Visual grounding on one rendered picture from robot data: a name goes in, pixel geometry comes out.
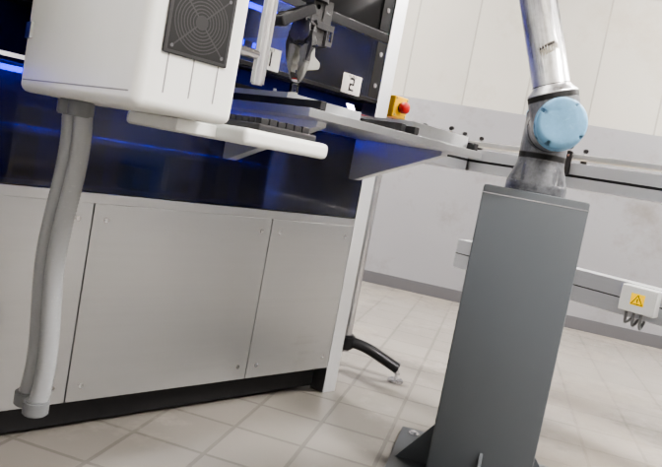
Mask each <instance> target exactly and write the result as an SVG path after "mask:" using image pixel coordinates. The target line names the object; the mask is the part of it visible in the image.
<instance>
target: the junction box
mask: <svg viewBox="0 0 662 467"><path fill-rule="evenodd" d="M661 300H662V292H659V291H655V290H651V289H647V288H644V287H640V286H636V285H632V284H623V286H622V291H621V295H620V300H619V304H618V309H622V310H625V311H629V312H633V313H636V314H640V315H643V316H647V317H650V318H655V317H657V316H658V312H659V307H660V303H661Z"/></svg>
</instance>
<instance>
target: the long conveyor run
mask: <svg viewBox="0 0 662 467"><path fill-rule="evenodd" d="M484 139H485V138H484V137H480V139H479V140H480V142H477V141H469V140H468V143H476V144H479V146H478V152H481V153H483V154H482V158H481V159H474V158H468V162H467V166H466V169H460V170H466V171H471V172H477V173H483V174H489V175H495V176H501V177H508V176H509V174H510V172H511V171H512V169H513V167H514V165H515V164H516V162H517V159H518V155H511V154H504V153H497V152H490V151H482V150H483V148H485V149H492V150H500V151H507V152H513V153H519V149H520V147H515V146H508V145H501V144H493V143H485V142H482V141H483V140H484ZM573 148H574V147H572V148H571V149H573ZM571 149H569V151H567V154H566V159H565V164H564V177H565V185H566V188H572V189H578V190H584V191H590V192H596V193H602V194H608V195H614V196H620V197H626V198H631V199H637V200H643V201H649V202H655V203H661V204H662V175H661V174H653V173H646V172H639V171H632V170H624V169H617V168H610V167H596V166H590V165H588V164H587V163H594V164H601V165H609V166H616V167H630V168H637V169H645V170H652V171H660V172H662V165H655V164H647V163H640V162H632V161H624V160H616V159H608V158H600V157H593V156H586V154H588V153H589V151H588V150H583V153H584V155H578V154H574V153H573V151H572V150H571ZM571 160H573V161H580V164H576V163H572V162H571Z"/></svg>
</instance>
